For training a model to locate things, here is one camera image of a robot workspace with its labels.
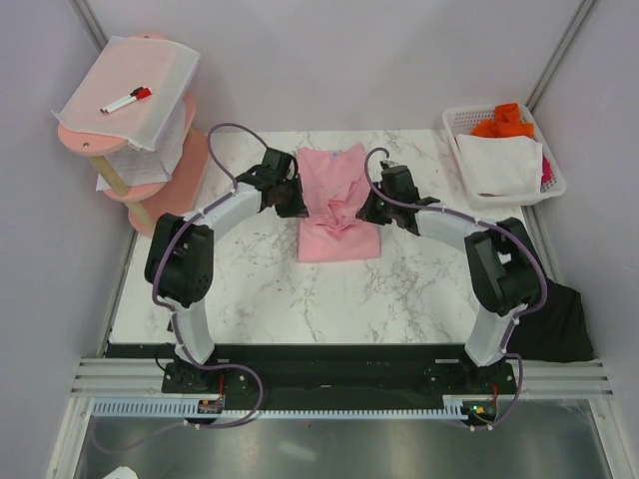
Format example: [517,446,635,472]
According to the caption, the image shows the pink t shirt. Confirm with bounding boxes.
[298,144,380,263]

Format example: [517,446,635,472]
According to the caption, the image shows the black cloth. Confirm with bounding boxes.
[507,279,595,363]

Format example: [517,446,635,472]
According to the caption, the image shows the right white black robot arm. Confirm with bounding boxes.
[357,162,548,393]

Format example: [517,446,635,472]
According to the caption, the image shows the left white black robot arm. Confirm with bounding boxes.
[144,148,308,392]

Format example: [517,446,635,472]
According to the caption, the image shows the white plastic laundry basket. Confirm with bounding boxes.
[442,103,567,210]

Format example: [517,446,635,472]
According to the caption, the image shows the pink tiered wooden stand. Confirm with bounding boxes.
[58,34,208,236]

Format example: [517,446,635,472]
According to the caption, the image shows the white folded cloth in basket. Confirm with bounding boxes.
[456,134,543,197]

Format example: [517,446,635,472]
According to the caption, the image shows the orange cloth in basket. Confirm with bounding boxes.
[471,103,534,139]

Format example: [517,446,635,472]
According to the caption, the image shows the white paper sheets on stand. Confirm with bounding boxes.
[106,101,187,187]

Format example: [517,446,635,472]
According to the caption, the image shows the magenta cloth in basket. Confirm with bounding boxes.
[541,157,552,185]

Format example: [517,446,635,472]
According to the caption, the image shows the red capped white marker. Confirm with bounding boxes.
[101,87,152,114]

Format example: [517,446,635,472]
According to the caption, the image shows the black capped white marker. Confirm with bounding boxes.
[100,87,143,114]

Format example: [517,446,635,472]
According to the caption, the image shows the white mesh cloth on stand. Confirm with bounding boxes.
[55,36,201,151]

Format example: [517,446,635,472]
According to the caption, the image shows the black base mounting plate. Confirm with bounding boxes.
[160,343,515,398]

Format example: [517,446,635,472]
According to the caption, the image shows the white slotted cable duct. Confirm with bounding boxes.
[92,393,500,418]

